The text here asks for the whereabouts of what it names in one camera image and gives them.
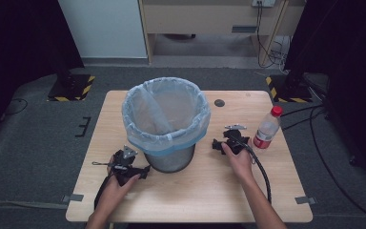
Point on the dark round table grommet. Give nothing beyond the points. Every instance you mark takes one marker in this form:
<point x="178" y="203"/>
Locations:
<point x="219" y="102"/>

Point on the translucent blue trash bag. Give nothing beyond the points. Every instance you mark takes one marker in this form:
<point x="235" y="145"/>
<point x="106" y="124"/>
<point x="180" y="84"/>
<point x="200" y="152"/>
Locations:
<point x="158" y="140"/>

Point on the clear red cap plastic bottle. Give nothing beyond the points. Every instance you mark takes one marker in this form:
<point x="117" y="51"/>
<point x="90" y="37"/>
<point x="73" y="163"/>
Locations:
<point x="267" y="130"/>

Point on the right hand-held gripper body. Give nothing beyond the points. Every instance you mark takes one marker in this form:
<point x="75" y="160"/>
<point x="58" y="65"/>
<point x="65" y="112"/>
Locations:
<point x="235" y="141"/>

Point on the white power outlet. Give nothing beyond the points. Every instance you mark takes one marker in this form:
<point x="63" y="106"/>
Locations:
<point x="263" y="2"/>

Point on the grey tape piece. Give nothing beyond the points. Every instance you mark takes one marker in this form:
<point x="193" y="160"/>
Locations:
<point x="73" y="197"/>
<point x="305" y="200"/>

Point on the black stand base hazard stripes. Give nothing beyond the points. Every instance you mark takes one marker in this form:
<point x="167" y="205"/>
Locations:
<point x="290" y="90"/>
<point x="71" y="89"/>

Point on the metal mesh trash can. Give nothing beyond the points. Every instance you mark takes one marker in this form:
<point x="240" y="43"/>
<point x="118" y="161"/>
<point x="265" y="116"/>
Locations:
<point x="171" y="160"/>

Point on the person's left hand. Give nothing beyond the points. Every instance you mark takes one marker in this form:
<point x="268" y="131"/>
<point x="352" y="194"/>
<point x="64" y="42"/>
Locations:
<point x="112" y="195"/>

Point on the black curtain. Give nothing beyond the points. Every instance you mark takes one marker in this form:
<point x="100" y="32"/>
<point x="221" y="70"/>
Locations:
<point x="346" y="38"/>
<point x="19" y="47"/>

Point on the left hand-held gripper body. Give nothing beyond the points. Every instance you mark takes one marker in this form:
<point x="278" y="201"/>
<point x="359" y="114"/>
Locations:
<point x="122" y="166"/>

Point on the person's right hand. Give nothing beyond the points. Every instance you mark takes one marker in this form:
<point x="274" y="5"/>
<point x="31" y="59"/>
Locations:
<point x="243" y="163"/>

